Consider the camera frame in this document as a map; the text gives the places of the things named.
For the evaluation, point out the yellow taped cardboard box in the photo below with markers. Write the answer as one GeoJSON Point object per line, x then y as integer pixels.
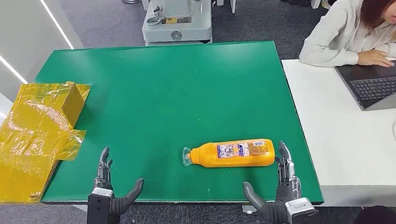
{"type": "Point", "coordinates": [29, 144]}

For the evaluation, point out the person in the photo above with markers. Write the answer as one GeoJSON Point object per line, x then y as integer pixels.
{"type": "Point", "coordinates": [338, 28]}

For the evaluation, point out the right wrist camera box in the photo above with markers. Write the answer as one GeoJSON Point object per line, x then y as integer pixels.
{"type": "Point", "coordinates": [299, 209]}

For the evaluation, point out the dark grey laptop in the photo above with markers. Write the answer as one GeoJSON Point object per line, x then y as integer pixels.
{"type": "Point", "coordinates": [377, 84]}

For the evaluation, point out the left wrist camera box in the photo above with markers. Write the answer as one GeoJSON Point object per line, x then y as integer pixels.
{"type": "Point", "coordinates": [98, 207]}

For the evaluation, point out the person's hand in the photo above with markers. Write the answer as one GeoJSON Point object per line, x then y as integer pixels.
{"type": "Point", "coordinates": [375, 57]}

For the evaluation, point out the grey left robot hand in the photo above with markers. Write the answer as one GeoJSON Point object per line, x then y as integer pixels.
{"type": "Point", "coordinates": [102, 173]}

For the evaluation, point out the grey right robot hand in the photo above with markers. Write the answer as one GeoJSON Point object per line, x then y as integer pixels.
{"type": "Point", "coordinates": [287, 188]}

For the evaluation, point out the green table mat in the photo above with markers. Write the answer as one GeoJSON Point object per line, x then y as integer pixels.
{"type": "Point", "coordinates": [182, 91]}

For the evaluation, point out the white desk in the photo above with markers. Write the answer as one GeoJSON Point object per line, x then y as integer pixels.
{"type": "Point", "coordinates": [354, 149]}

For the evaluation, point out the grey-white machine base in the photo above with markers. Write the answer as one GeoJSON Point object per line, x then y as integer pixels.
{"type": "Point", "coordinates": [178, 25]}

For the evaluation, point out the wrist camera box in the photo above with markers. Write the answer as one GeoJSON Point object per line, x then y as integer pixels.
{"type": "Point", "coordinates": [299, 209]}
{"type": "Point", "coordinates": [98, 207]}

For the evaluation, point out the black chair back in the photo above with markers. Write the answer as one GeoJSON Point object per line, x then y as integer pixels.
{"type": "Point", "coordinates": [378, 217]}

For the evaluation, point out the orange bottle with clear cap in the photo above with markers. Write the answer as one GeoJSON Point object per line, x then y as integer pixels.
{"type": "Point", "coordinates": [232, 156]}

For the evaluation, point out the grey table bracket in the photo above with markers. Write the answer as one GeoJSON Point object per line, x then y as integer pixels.
{"type": "Point", "coordinates": [249, 209]}

